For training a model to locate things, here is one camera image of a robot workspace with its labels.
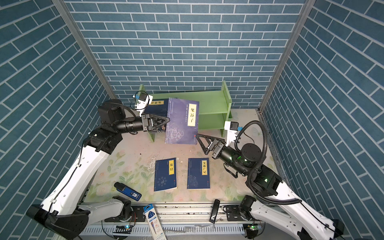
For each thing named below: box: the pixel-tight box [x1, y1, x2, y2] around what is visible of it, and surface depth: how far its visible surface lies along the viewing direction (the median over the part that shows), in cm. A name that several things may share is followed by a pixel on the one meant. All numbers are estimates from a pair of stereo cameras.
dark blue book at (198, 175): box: [187, 157, 211, 190], surface depth 88 cm
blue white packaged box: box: [143, 203, 167, 240], surface depth 71 cm
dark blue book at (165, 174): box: [154, 157, 177, 192], surface depth 88 cm
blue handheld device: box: [114, 182, 142, 202], surface depth 80 cm
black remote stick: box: [209, 199, 220, 224], surface depth 74 cm
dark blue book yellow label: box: [165, 97, 200, 145], surface depth 61 cm
